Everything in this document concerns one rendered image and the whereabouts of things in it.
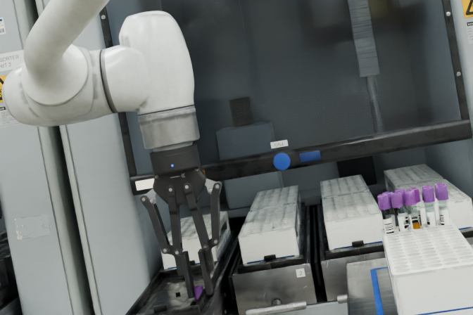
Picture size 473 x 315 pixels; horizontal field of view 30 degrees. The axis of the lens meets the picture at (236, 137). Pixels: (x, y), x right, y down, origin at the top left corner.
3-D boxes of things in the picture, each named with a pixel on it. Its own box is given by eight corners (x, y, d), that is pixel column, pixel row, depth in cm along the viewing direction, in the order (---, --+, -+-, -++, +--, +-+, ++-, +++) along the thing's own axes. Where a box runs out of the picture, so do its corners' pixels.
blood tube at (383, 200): (390, 271, 125) (374, 195, 124) (400, 268, 125) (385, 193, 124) (394, 274, 123) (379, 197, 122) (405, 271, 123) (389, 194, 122)
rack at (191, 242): (186, 245, 191) (181, 217, 191) (231, 238, 190) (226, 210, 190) (165, 276, 162) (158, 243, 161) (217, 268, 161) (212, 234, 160)
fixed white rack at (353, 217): (326, 228, 182) (322, 199, 181) (375, 220, 181) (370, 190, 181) (330, 257, 152) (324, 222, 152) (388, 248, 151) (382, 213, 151)
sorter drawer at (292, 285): (260, 242, 219) (253, 207, 218) (314, 233, 217) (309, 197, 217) (236, 323, 146) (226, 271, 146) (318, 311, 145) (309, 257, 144)
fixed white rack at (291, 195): (262, 216, 214) (257, 191, 214) (303, 209, 214) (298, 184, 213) (254, 238, 185) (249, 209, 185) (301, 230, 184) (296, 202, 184)
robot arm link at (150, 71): (202, 103, 143) (122, 117, 144) (184, 8, 142) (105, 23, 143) (195, 105, 132) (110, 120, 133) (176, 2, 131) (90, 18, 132)
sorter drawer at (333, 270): (321, 232, 217) (314, 196, 217) (376, 223, 216) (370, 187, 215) (327, 309, 145) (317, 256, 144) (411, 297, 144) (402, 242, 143)
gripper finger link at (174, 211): (175, 185, 136) (166, 185, 136) (180, 256, 137) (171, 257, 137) (179, 182, 140) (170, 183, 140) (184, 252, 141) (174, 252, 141)
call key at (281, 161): (274, 171, 155) (272, 154, 155) (291, 168, 155) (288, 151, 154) (274, 171, 154) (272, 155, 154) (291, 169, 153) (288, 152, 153)
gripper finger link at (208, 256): (201, 238, 139) (219, 235, 139) (207, 269, 140) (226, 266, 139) (200, 240, 138) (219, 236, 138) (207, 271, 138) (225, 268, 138)
